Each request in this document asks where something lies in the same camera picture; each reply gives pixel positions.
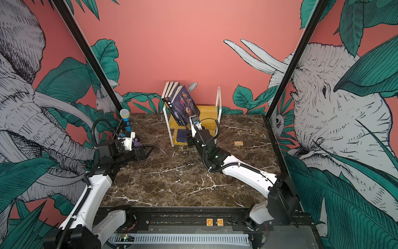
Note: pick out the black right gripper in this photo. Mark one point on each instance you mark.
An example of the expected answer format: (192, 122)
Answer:
(190, 139)

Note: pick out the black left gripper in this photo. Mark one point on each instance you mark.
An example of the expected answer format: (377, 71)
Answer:
(142, 155)

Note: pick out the small blue book yellow label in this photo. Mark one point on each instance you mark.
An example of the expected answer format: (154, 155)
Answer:
(181, 136)

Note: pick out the purple portrait book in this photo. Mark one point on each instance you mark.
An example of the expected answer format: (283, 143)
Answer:
(181, 118)
(187, 104)

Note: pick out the black book white characters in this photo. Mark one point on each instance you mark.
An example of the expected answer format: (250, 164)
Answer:
(168, 100)

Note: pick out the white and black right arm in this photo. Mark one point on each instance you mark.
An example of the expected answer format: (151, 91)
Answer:
(279, 190)

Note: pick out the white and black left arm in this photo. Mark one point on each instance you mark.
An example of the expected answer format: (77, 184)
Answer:
(78, 231)

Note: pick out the small purple rabbit figure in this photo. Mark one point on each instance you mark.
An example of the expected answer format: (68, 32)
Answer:
(136, 143)

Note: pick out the white wooden two-tier shelf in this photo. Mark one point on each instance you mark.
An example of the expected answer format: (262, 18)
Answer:
(210, 115)

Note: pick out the small wooden block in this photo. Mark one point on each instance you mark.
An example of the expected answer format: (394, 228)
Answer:
(239, 143)

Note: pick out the blue toy microphone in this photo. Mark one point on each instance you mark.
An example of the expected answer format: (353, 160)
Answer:
(125, 115)

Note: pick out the dark brown leaning book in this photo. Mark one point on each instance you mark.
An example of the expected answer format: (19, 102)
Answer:
(166, 88)

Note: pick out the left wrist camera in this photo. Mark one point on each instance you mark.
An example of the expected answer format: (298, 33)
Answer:
(127, 139)

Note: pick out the right black frame post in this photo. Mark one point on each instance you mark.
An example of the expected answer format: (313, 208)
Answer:
(308, 32)

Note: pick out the black frame post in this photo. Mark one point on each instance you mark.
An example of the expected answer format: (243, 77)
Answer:
(80, 39)
(308, 32)

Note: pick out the black front rail base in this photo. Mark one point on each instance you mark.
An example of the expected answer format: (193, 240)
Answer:
(211, 227)

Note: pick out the left black frame post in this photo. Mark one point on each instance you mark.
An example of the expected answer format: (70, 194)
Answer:
(80, 39)

